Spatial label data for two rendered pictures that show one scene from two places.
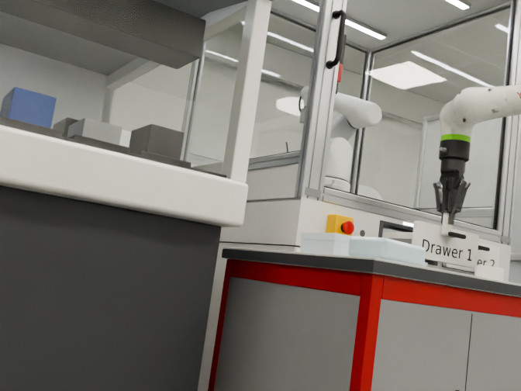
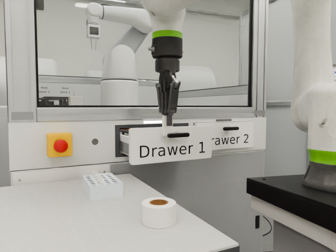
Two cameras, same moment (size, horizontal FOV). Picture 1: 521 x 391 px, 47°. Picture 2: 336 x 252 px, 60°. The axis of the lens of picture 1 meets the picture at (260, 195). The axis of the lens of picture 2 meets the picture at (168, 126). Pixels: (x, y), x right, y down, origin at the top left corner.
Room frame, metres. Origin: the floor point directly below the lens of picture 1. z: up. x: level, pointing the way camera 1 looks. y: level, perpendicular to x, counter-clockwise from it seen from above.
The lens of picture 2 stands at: (0.96, -0.68, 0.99)
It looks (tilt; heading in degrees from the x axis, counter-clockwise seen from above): 4 degrees down; 6
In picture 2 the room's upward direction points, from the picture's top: straight up
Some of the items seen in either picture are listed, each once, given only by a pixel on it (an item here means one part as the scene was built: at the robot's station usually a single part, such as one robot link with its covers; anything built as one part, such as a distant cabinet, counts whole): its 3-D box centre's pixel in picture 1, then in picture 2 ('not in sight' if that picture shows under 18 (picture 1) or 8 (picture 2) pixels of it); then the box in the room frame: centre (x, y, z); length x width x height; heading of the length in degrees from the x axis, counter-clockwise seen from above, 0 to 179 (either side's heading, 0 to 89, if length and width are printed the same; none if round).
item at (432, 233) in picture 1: (446, 245); (172, 143); (1.89, -0.60, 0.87); 0.29 x 0.02 x 0.11; 122
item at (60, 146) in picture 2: (347, 227); (60, 145); (1.79, -0.27, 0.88); 0.04 x 0.03 x 0.04; 122
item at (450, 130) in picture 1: (457, 121); (166, 15); (1.85, -0.59, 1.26); 0.13 x 0.11 x 0.14; 179
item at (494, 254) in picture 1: (472, 256); (224, 135); (2.18, -0.79, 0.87); 0.29 x 0.02 x 0.11; 122
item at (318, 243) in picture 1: (331, 246); not in sight; (1.39, -0.18, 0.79); 0.13 x 0.09 x 0.05; 31
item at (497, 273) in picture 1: (488, 275); (158, 211); (1.54, -0.60, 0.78); 0.07 x 0.07 x 0.04
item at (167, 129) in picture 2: (448, 224); (168, 126); (1.85, -0.59, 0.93); 0.03 x 0.01 x 0.07; 122
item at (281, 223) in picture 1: (329, 241); (124, 129); (2.44, -0.30, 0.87); 1.02 x 0.95 x 0.14; 122
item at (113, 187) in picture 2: not in sight; (101, 185); (1.72, -0.42, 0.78); 0.12 x 0.08 x 0.04; 31
